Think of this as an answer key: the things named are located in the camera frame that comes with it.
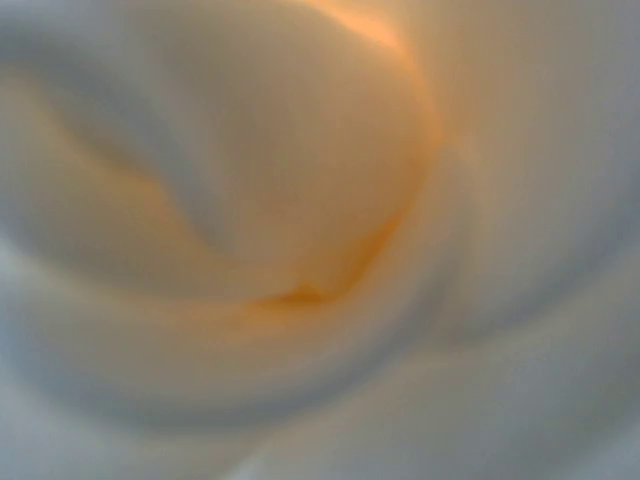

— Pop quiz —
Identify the pink flower bouquet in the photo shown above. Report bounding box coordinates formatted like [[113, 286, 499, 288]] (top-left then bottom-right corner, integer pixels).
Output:
[[1, 1, 639, 479]]

